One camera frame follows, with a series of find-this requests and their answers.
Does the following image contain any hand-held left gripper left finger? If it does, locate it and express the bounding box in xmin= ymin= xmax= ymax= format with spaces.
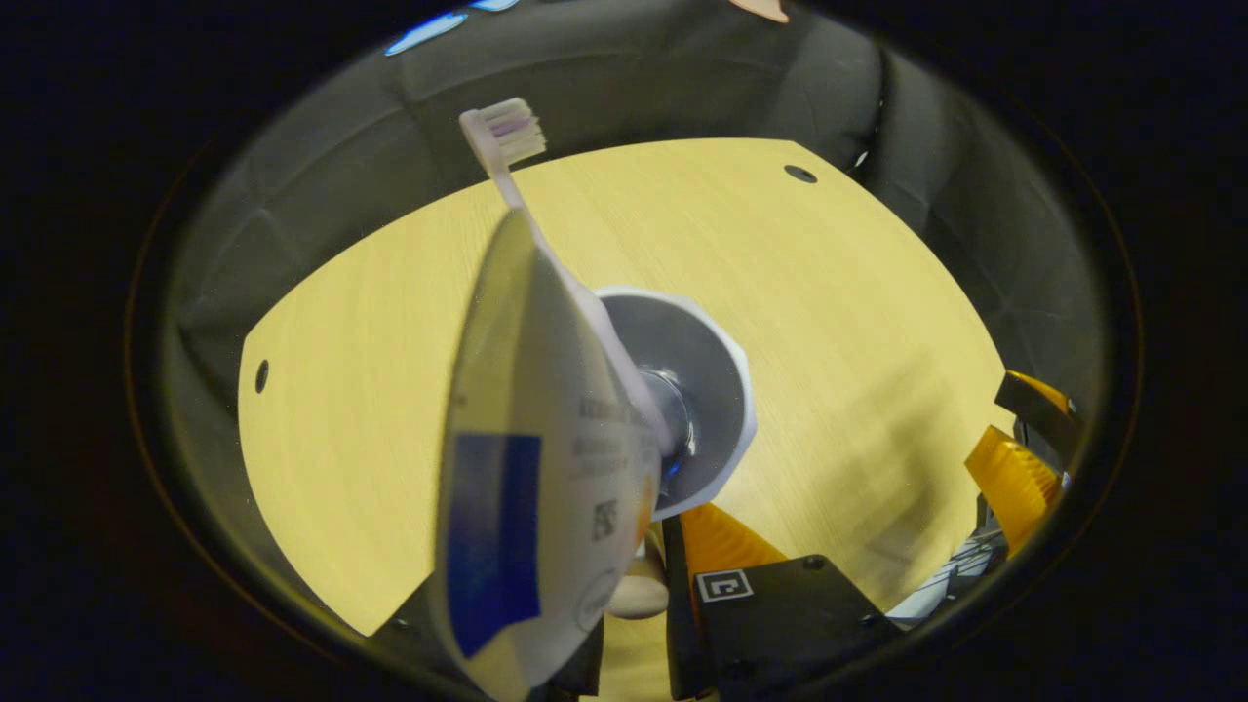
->
xmin=549 ymin=616 xmax=606 ymax=699

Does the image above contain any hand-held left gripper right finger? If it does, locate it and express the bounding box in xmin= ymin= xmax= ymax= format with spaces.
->
xmin=663 ymin=501 xmax=903 ymax=702

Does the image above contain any white cup with wooden handle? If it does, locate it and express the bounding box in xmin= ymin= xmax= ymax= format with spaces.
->
xmin=585 ymin=285 xmax=759 ymax=621

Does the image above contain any white toothpaste tube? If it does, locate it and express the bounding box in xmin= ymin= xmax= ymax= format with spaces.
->
xmin=432 ymin=207 xmax=664 ymax=702

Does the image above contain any white toothbrush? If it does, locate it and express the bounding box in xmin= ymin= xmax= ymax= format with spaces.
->
xmin=459 ymin=97 xmax=683 ymax=459

